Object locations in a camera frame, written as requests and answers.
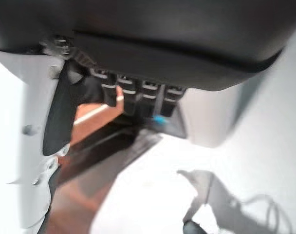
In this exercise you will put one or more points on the dark front-load washing machine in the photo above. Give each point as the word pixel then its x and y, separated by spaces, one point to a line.
pixel 172 126

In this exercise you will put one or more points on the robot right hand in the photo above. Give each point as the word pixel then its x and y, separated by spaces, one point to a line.
pixel 162 36

